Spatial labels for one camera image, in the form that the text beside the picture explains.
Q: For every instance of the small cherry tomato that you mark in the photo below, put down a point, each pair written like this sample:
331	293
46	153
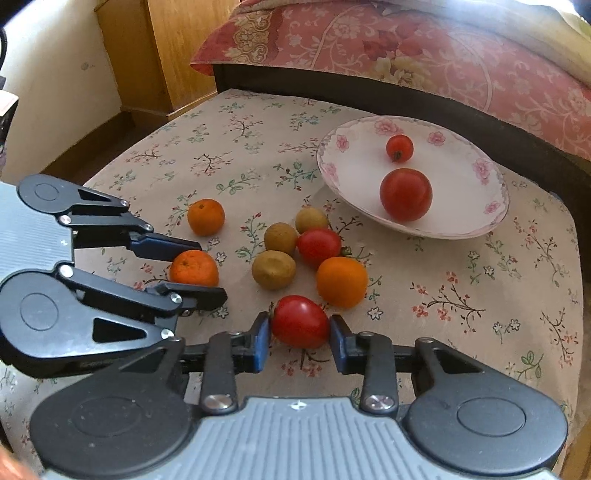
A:
400	147

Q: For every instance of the large dark red tomato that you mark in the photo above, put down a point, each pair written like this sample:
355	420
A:
406	194

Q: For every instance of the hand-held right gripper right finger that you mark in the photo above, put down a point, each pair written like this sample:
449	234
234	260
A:
337	346

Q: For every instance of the beige floral tablecloth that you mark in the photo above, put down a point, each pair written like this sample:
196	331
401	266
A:
461	286

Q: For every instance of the small mandarin orange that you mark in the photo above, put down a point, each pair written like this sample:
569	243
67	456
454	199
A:
194	270
206	217

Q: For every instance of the wooden cabinet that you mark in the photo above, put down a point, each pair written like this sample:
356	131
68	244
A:
184	46

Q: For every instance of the dark bed frame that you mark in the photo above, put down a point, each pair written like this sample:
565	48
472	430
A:
323	90

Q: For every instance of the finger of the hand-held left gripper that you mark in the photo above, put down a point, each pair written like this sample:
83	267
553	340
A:
203	297
159	247

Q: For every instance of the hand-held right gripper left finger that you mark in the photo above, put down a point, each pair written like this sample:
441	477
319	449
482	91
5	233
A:
261	344

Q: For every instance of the white pink-flowered plate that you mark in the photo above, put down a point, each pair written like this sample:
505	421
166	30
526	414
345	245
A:
360	184

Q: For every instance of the light floral quilt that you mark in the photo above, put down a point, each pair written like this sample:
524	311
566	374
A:
531	27

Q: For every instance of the pink floral blanket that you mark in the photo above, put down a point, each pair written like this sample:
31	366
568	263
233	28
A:
415	46

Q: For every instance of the large orange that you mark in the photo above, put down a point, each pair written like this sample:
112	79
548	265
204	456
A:
341	282

